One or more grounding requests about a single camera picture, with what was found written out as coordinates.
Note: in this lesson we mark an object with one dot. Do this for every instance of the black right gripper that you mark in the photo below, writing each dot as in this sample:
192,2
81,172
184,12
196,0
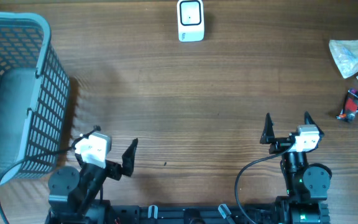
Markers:
279,143

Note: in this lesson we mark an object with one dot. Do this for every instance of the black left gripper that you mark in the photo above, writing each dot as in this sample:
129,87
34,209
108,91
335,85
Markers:
115,169

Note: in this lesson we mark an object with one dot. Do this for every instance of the red dark small package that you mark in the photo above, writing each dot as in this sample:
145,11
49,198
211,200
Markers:
350,106

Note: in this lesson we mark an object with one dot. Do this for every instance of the white plastic pouch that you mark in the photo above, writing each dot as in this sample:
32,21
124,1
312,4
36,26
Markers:
345,56

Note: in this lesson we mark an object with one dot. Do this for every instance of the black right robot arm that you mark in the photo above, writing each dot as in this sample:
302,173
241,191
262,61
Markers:
307,184

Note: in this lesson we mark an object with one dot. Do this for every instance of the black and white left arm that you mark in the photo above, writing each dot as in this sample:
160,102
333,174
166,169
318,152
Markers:
73,192

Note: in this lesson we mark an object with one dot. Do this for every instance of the white barcode scanner box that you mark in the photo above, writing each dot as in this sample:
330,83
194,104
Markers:
190,17

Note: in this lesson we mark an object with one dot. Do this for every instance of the grey plastic mesh basket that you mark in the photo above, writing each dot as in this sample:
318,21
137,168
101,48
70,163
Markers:
34,93

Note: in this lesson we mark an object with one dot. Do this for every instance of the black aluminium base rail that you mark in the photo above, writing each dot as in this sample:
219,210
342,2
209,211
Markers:
197,214

